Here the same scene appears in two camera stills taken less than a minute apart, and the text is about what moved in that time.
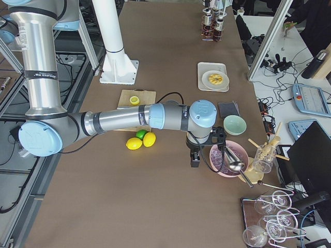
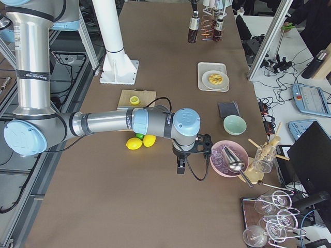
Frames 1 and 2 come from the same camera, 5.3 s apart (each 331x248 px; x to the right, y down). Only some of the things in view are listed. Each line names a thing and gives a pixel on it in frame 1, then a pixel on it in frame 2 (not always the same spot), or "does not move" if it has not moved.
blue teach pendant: [311, 99] does not move
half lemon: [134, 100] does not move
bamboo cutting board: [133, 97] does not move
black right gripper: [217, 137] to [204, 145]
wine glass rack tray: [270, 219] does not move
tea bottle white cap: [208, 28] to [194, 24]
